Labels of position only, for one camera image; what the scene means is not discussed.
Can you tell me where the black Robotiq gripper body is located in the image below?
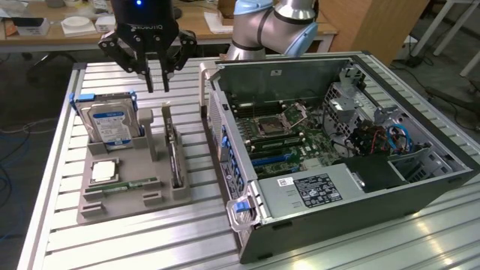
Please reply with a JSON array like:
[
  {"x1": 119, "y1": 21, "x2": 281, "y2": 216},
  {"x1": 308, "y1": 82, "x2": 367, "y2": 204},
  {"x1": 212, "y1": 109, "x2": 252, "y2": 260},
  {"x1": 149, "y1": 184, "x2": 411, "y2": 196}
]
[{"x1": 112, "y1": 0, "x2": 181, "y2": 55}]

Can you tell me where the black Nvidia graphics card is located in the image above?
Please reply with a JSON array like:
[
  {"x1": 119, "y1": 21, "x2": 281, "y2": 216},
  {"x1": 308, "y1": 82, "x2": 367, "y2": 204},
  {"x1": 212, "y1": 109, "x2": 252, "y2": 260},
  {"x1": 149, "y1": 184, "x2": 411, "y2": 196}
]
[{"x1": 160, "y1": 102, "x2": 187, "y2": 189}]

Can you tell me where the white labelled box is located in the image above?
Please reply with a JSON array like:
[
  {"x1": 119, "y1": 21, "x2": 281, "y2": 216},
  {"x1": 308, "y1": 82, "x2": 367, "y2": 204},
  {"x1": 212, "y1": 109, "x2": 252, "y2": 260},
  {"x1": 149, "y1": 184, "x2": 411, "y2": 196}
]
[{"x1": 93, "y1": 15, "x2": 123, "y2": 32}]

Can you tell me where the wooden desk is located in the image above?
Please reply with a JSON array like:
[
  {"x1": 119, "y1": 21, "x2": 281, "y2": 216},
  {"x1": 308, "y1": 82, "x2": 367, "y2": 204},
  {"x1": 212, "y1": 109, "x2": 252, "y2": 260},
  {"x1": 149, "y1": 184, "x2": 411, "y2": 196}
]
[
  {"x1": 0, "y1": 0, "x2": 136, "y2": 53},
  {"x1": 133, "y1": 0, "x2": 339, "y2": 61}
]

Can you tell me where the white paper stack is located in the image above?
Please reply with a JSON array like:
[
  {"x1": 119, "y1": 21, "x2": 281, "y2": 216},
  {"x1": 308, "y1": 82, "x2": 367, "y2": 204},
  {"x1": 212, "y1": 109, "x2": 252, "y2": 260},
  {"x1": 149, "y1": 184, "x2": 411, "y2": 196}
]
[{"x1": 204, "y1": 11, "x2": 236, "y2": 34}]

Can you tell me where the white round dish box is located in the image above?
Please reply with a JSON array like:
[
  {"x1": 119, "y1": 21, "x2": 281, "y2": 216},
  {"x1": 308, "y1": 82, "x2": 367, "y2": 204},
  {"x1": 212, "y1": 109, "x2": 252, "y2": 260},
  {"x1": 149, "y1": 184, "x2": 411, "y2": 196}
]
[{"x1": 61, "y1": 16, "x2": 97, "y2": 37}]

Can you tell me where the hard disk with blue caddy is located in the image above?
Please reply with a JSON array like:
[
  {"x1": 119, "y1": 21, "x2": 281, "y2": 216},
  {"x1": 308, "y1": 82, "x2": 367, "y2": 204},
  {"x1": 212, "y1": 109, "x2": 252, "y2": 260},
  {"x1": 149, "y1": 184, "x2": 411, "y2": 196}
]
[{"x1": 69, "y1": 91, "x2": 139, "y2": 151}]

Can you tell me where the white box with black top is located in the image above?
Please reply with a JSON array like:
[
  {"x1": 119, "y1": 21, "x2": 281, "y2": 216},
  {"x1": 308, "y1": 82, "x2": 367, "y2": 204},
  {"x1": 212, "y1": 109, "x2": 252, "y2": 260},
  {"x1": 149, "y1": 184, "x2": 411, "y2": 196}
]
[{"x1": 16, "y1": 17, "x2": 51, "y2": 37}]

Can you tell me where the orange box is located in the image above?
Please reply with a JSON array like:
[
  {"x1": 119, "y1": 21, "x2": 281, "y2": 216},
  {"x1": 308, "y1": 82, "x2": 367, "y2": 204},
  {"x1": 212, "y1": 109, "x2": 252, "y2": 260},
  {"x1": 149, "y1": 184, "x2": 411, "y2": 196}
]
[{"x1": 0, "y1": 21, "x2": 19, "y2": 40}]

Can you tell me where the metal CPU socket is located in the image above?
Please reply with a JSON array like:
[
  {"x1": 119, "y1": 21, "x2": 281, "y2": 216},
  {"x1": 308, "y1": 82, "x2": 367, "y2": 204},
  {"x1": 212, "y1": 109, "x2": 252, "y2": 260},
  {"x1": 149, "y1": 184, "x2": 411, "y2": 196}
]
[{"x1": 255, "y1": 114, "x2": 292, "y2": 138}]

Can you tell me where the metal socket cover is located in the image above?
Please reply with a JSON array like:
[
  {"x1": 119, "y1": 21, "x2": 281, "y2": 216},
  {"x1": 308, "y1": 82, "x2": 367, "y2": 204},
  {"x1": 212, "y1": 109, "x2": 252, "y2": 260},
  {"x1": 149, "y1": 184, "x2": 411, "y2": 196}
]
[{"x1": 280, "y1": 101, "x2": 312, "y2": 127}]

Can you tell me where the black installed RAM stick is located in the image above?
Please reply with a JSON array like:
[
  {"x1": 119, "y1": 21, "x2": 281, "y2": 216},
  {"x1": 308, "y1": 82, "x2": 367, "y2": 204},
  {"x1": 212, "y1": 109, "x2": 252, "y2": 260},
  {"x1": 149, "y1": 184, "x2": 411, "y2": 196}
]
[{"x1": 249, "y1": 136, "x2": 303, "y2": 149}]

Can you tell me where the silver CPU chip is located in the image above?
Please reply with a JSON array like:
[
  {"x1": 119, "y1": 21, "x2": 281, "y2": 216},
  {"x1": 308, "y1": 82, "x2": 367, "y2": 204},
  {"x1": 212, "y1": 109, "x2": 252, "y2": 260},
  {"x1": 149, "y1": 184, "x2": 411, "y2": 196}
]
[{"x1": 92, "y1": 161, "x2": 117, "y2": 183}]

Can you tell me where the green motherboard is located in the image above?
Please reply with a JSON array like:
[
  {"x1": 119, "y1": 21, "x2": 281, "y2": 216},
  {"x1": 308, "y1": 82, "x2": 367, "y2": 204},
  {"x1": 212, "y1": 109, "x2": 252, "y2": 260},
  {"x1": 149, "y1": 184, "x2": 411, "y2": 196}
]
[{"x1": 227, "y1": 92, "x2": 353, "y2": 178}]

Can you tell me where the green RAM stick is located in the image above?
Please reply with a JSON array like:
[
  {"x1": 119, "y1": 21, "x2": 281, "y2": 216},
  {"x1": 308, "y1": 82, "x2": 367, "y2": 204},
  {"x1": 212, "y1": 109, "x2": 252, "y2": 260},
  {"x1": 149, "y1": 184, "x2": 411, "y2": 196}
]
[{"x1": 85, "y1": 176, "x2": 160, "y2": 195}]

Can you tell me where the perforated metal disk bay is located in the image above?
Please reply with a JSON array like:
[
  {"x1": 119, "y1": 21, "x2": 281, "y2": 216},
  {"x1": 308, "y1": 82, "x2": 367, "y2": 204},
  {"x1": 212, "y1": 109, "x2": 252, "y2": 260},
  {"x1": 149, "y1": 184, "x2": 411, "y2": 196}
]
[{"x1": 321, "y1": 66, "x2": 380, "y2": 136}]

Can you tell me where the wooden cabinet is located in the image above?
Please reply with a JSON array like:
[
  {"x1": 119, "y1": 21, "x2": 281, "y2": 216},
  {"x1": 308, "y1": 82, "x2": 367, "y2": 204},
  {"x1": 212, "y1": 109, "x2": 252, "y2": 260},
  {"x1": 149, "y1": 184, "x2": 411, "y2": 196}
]
[{"x1": 329, "y1": 0, "x2": 432, "y2": 66}]

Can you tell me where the grey plastic parts rack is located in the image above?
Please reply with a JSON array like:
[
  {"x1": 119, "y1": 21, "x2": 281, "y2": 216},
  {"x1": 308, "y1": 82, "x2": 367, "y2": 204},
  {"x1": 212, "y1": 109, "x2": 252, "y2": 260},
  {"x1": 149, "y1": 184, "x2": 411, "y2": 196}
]
[{"x1": 76, "y1": 108, "x2": 193, "y2": 226}]

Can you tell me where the grey power supply unit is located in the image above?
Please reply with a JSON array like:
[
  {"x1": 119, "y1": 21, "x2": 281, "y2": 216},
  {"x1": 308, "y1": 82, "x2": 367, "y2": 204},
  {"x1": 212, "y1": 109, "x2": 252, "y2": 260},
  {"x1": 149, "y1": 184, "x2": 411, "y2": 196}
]
[{"x1": 256, "y1": 164, "x2": 367, "y2": 219}]

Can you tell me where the blue case latch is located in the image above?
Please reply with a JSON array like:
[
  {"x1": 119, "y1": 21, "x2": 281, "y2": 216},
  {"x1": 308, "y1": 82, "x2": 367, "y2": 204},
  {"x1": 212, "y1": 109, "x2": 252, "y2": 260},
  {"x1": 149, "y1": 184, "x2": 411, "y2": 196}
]
[{"x1": 232, "y1": 196, "x2": 251, "y2": 216}]

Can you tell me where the open black PC case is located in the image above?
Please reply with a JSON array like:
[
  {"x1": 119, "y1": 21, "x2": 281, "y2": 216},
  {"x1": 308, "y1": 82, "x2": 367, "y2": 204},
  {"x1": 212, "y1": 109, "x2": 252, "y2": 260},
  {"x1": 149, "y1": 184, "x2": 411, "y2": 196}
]
[{"x1": 197, "y1": 55, "x2": 475, "y2": 265}]

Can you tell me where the black chair base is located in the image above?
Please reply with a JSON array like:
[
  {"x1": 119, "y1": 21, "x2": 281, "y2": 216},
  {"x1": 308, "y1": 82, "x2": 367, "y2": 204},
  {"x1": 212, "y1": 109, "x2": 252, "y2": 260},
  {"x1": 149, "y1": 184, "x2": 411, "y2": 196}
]
[{"x1": 425, "y1": 87, "x2": 480, "y2": 112}]

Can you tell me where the red wire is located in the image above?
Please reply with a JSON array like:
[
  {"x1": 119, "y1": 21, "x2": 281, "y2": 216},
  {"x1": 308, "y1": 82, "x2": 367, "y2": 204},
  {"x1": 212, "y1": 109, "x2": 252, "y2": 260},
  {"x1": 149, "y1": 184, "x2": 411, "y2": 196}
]
[{"x1": 369, "y1": 126, "x2": 391, "y2": 154}]

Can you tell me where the blue wire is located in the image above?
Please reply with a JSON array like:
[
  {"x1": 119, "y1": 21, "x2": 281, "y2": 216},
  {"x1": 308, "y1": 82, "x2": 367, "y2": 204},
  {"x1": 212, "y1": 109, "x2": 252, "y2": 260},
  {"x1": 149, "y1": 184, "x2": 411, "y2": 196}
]
[{"x1": 385, "y1": 123, "x2": 416, "y2": 156}]

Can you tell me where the grey metal disk bay bracket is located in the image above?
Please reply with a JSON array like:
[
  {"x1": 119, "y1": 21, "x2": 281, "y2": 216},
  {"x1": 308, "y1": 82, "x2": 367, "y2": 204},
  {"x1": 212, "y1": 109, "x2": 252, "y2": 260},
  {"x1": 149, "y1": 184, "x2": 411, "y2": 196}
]
[{"x1": 385, "y1": 142, "x2": 455, "y2": 185}]

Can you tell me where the white table frame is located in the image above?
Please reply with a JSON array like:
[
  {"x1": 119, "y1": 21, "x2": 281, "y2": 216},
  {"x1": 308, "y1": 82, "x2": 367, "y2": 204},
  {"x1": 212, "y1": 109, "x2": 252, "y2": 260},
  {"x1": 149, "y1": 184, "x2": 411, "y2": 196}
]
[{"x1": 411, "y1": 0, "x2": 480, "y2": 77}]

